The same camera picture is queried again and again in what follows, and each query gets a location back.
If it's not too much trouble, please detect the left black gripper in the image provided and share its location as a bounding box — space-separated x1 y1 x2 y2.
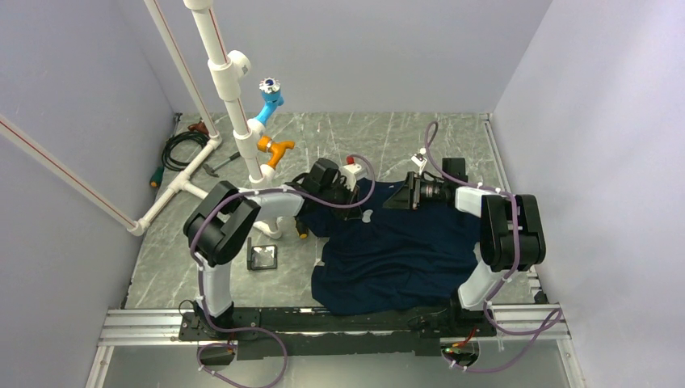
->
319 179 364 221

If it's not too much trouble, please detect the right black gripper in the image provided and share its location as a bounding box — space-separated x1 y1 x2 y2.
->
383 171 448 211

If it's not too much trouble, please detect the navy blue t-shirt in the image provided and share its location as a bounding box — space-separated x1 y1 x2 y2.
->
301 179 481 315

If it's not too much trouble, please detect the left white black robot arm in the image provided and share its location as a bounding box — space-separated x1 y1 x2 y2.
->
183 154 375 340

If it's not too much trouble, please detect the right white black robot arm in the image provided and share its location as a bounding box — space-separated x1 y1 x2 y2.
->
383 172 546 335

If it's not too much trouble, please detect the yellow black screwdriver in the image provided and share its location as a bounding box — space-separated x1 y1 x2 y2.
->
295 217 309 239

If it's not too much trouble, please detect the orange faucet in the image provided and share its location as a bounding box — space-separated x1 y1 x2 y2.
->
257 135 296 170

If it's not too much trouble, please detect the small square black tray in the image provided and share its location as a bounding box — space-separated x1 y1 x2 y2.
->
246 238 278 271

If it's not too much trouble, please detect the blue faucet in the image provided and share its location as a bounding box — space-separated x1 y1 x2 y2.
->
255 77 284 127

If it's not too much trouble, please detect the small hammer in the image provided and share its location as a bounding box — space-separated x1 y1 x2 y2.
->
202 152 241 178

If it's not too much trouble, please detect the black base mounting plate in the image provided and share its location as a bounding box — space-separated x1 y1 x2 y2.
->
178 306 496 360

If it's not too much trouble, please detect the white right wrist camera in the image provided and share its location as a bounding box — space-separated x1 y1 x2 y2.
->
410 153 427 173

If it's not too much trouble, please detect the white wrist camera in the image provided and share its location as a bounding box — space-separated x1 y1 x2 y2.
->
410 153 427 173
339 155 367 190

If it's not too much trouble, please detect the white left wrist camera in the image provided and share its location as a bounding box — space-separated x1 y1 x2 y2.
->
339 155 367 190

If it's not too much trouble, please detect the coiled black cable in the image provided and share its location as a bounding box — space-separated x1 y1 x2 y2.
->
162 131 211 172

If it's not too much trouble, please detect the brown handled tool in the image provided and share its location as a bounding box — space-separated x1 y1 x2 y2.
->
187 120 209 137

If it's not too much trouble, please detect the white PVC pipe frame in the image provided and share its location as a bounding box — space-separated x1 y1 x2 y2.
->
0 0 284 240

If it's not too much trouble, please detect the green handled screwdriver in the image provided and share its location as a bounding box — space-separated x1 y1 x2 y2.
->
149 166 165 188

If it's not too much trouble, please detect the aluminium rail frame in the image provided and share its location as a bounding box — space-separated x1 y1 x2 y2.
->
99 304 586 387

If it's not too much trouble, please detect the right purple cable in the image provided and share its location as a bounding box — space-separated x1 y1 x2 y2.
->
423 121 563 375

